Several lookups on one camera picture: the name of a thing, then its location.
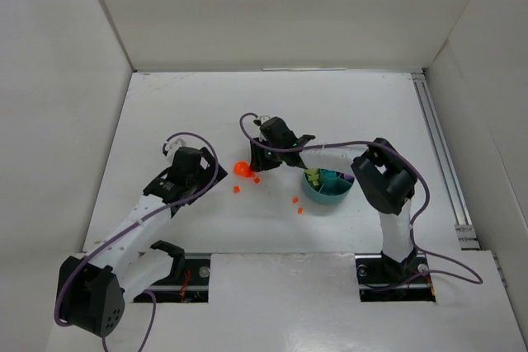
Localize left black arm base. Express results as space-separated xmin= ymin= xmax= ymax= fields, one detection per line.
xmin=57 ymin=256 xmax=125 ymax=338

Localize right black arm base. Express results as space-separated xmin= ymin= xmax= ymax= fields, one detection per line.
xmin=351 ymin=138 xmax=417 ymax=215

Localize purple cable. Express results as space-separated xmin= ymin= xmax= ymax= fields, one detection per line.
xmin=238 ymin=112 xmax=483 ymax=286
xmin=54 ymin=132 xmax=219 ymax=352

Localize teal round divided container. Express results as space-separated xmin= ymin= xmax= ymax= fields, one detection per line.
xmin=301 ymin=169 xmax=356 ymax=206

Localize lime green figure lego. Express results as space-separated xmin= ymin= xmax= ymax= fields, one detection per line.
xmin=304 ymin=168 xmax=320 ymax=188

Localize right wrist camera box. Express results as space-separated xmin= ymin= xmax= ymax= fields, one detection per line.
xmin=252 ymin=115 xmax=270 ymax=126

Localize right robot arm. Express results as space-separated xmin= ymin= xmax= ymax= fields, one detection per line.
xmin=250 ymin=116 xmax=417 ymax=264

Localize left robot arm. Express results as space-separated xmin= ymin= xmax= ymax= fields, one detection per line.
xmin=89 ymin=147 xmax=228 ymax=303

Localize aluminium rail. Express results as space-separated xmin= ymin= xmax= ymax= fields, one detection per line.
xmin=411 ymin=72 xmax=481 ymax=251

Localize teal square lego brick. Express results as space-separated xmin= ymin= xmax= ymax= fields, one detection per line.
xmin=321 ymin=169 xmax=339 ymax=179

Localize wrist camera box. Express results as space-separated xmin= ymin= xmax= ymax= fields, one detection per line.
xmin=162 ymin=138 xmax=186 ymax=157
xmin=252 ymin=115 xmax=270 ymax=126

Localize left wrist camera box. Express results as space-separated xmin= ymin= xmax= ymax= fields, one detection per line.
xmin=162 ymin=138 xmax=186 ymax=157

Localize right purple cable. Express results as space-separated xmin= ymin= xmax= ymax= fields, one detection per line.
xmin=238 ymin=112 xmax=483 ymax=286

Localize orange funnel lego piece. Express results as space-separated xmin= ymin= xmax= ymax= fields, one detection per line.
xmin=233 ymin=161 xmax=256 ymax=178

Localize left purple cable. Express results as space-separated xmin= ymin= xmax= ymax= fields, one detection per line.
xmin=54 ymin=132 xmax=219 ymax=352

